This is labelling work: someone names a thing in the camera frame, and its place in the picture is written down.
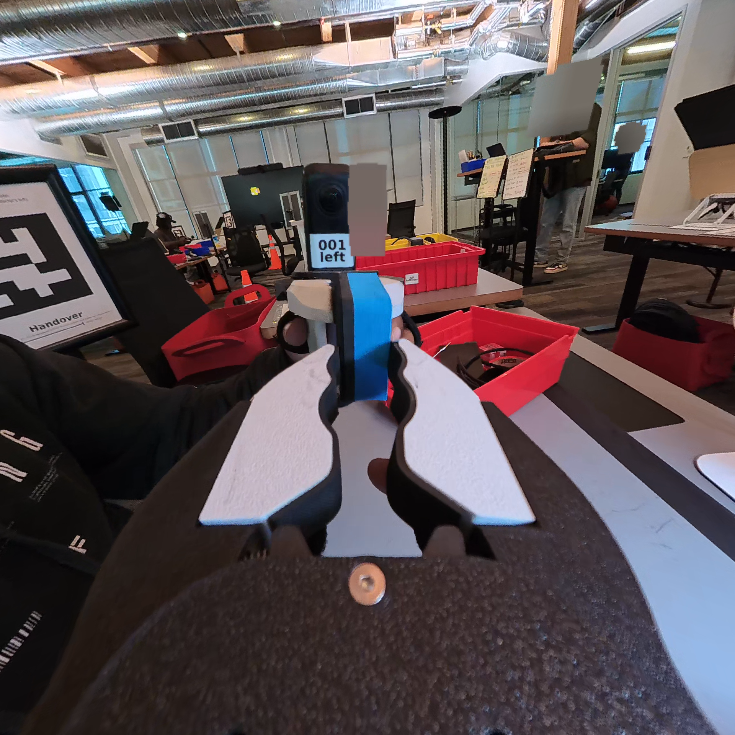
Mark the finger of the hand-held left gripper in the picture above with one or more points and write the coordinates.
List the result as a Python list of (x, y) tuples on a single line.
[(307, 298), (396, 296)]

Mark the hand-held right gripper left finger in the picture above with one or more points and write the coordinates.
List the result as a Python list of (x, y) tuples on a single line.
[(270, 453)]

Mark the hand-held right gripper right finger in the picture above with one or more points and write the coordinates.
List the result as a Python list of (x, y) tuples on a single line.
[(459, 453)]

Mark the blue black eraser block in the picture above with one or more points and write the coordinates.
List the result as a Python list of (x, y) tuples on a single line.
[(367, 333)]

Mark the red plastic tray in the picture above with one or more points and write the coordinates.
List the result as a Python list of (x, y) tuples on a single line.
[(534, 367)]

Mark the person's left hand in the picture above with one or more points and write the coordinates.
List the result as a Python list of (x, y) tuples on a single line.
[(296, 334)]

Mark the red ribbed plastic bin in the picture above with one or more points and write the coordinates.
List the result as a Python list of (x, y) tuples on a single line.
[(436, 270)]

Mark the orange traffic cone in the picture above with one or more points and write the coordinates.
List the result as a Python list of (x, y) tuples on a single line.
[(246, 278), (274, 252)]

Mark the yellow plastic bin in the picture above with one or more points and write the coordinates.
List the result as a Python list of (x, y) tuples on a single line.
[(425, 238)]

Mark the large black screen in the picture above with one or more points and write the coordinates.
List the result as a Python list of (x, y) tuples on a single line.
[(258, 195)]

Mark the black office chair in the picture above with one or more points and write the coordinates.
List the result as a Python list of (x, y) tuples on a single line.
[(402, 218), (244, 252)]

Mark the black flat square piece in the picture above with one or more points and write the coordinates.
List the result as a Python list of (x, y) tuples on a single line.
[(459, 353)]

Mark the orange bucket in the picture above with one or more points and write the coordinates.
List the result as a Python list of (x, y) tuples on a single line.
[(204, 290)]

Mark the small blue bin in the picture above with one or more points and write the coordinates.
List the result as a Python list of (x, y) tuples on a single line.
[(471, 166)]

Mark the black floor lamp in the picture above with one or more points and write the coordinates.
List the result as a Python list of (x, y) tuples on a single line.
[(447, 112)]

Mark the white flip chart board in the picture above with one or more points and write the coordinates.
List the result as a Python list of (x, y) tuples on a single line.
[(517, 174), (491, 177)]

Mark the black standing desk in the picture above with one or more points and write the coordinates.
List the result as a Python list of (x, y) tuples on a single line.
[(534, 229)]

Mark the black board panel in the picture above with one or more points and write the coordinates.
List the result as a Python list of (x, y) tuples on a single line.
[(149, 304)]

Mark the red fabric bin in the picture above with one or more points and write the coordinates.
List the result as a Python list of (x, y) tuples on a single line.
[(677, 362)]

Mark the black bag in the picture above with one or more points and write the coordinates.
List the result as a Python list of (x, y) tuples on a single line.
[(663, 318)]

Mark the wooden top desk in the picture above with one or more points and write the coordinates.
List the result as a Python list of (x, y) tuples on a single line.
[(631, 229)]

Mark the black panel on white stand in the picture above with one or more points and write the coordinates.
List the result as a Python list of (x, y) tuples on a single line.
[(718, 474)]

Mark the black framed marker sign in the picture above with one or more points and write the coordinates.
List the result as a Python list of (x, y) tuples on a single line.
[(46, 258)]

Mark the black-sleeved operator arm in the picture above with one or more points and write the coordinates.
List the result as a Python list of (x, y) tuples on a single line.
[(34, 574)]

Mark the wooden pillar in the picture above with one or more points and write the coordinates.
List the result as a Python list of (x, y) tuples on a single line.
[(560, 34)]

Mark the black and white stand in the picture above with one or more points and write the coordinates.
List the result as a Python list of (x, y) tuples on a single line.
[(712, 209)]

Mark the black and beige panel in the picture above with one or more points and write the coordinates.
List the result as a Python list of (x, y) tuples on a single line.
[(706, 138)]

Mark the silver round air duct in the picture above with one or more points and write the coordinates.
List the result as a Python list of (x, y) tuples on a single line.
[(172, 86), (172, 23)]

